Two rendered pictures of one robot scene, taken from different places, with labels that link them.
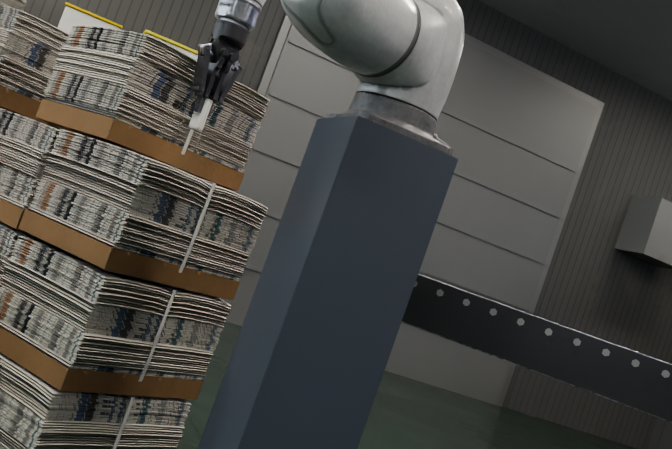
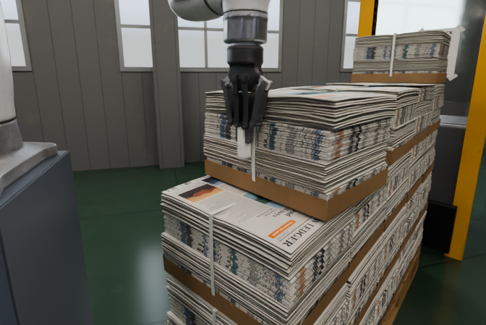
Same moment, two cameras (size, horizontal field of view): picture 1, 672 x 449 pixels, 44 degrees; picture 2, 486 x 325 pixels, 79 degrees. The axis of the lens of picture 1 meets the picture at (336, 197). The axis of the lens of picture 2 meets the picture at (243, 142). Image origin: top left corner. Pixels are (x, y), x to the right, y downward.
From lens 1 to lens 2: 185 cm
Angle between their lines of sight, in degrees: 96
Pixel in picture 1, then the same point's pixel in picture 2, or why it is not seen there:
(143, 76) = (211, 123)
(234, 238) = (260, 280)
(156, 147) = (233, 176)
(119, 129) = (209, 166)
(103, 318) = (176, 307)
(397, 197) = not seen: outside the picture
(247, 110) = (309, 122)
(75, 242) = not seen: hidden behind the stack
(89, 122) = not seen: hidden behind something
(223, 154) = (292, 178)
